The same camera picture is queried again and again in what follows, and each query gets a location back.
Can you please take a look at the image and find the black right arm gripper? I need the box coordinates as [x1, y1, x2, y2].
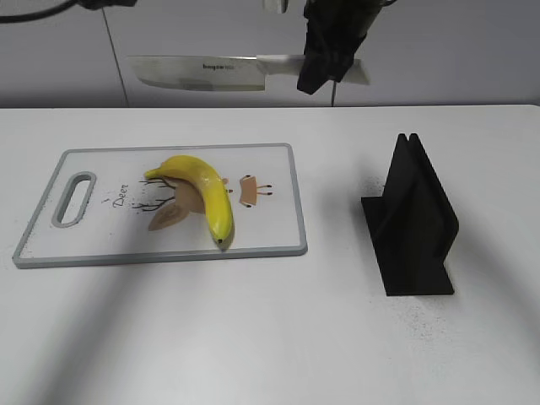
[296, 0, 384, 95]

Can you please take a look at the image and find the white handled kitchen knife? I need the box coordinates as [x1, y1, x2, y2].
[127, 53, 371, 93]

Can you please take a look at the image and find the yellow plastic banana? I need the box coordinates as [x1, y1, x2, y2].
[144, 154, 234, 249]

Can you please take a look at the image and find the black knife stand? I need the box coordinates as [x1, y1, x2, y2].
[361, 133, 459, 296]

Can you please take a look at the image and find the white grey cutting board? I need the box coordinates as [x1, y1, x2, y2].
[13, 143, 307, 268]

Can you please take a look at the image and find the black cable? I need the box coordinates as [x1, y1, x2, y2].
[0, 0, 140, 24]

